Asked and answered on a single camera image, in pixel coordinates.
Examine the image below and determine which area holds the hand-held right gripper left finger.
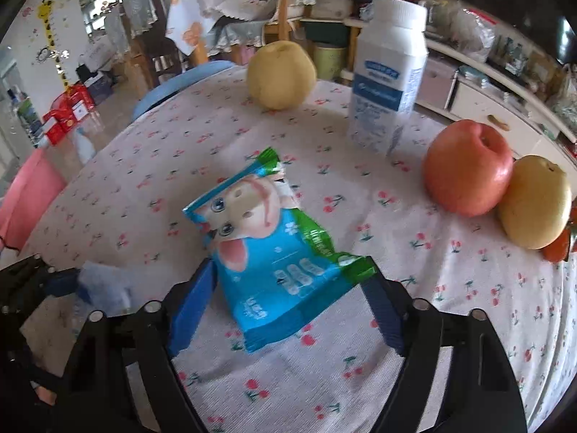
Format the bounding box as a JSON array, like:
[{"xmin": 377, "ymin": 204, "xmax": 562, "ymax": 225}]
[{"xmin": 52, "ymin": 257, "xmax": 221, "ymax": 433}]

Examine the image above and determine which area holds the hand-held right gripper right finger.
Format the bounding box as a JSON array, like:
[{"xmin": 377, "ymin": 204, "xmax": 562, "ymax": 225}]
[{"xmin": 361, "ymin": 275, "xmax": 528, "ymax": 433}]

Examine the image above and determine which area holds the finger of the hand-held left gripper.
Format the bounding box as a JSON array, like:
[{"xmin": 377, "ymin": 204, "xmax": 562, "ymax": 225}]
[{"xmin": 0, "ymin": 255, "xmax": 82, "ymax": 307}]

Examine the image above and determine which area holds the pink plastic bin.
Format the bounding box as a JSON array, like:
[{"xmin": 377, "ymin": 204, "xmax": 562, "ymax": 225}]
[{"xmin": 0, "ymin": 149, "xmax": 68, "ymax": 253}]

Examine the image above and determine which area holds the blue snack packet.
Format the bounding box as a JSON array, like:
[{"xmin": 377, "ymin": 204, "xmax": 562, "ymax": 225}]
[{"xmin": 182, "ymin": 146, "xmax": 377, "ymax": 353}]

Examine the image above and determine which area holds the cherry print tablecloth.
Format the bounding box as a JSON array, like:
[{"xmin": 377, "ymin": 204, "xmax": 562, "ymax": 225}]
[{"xmin": 0, "ymin": 65, "xmax": 577, "ymax": 433}]

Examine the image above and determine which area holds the red gift box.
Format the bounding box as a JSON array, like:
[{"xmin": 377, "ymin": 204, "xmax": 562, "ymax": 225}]
[
  {"xmin": 63, "ymin": 83, "xmax": 97, "ymax": 120},
  {"xmin": 43, "ymin": 108, "xmax": 75, "ymax": 145}
]

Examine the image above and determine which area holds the red apple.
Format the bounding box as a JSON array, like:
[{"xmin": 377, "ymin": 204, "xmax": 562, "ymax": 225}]
[{"xmin": 422, "ymin": 119, "xmax": 515, "ymax": 217}]

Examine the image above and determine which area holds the large yellow pear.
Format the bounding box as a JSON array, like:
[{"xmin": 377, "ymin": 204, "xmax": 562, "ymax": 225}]
[{"xmin": 497, "ymin": 154, "xmax": 572, "ymax": 250}]

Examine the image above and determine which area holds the tangerine with green leaf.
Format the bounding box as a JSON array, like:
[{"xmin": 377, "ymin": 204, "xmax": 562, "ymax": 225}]
[{"xmin": 541, "ymin": 228, "xmax": 573, "ymax": 263}]

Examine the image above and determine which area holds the blue chair back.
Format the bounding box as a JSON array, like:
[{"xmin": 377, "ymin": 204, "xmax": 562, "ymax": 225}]
[{"xmin": 131, "ymin": 60, "xmax": 246, "ymax": 122}]

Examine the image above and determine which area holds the white bottle with blue label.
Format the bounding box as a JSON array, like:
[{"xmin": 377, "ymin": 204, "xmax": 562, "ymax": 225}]
[{"xmin": 348, "ymin": 0, "xmax": 429, "ymax": 156}]

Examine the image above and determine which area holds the dark wooden chair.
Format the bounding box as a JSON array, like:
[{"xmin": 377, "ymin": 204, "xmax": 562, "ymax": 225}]
[{"xmin": 131, "ymin": 31, "xmax": 181, "ymax": 86}]

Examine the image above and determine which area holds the small yellow pear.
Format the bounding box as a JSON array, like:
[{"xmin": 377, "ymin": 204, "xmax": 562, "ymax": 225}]
[{"xmin": 246, "ymin": 40, "xmax": 317, "ymax": 111}]

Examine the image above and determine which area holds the green bin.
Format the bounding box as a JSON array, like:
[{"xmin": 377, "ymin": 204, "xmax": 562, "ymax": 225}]
[{"xmin": 312, "ymin": 41, "xmax": 349, "ymax": 82}]

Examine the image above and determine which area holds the white orange print tablecloth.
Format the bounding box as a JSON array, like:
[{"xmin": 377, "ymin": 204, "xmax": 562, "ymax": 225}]
[{"xmin": 166, "ymin": 0, "xmax": 217, "ymax": 57}]

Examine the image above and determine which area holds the clear plastic bag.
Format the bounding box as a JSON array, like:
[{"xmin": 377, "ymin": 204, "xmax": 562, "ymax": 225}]
[{"xmin": 451, "ymin": 6, "xmax": 497, "ymax": 61}]

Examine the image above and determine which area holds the wooden chair with lace cover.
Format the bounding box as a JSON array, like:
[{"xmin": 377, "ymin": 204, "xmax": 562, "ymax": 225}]
[{"xmin": 266, "ymin": 0, "xmax": 316, "ymax": 48}]

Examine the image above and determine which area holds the giraffe wall sticker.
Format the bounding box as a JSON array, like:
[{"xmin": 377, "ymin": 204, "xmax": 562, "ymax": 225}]
[{"xmin": 34, "ymin": 0, "xmax": 73, "ymax": 95}]

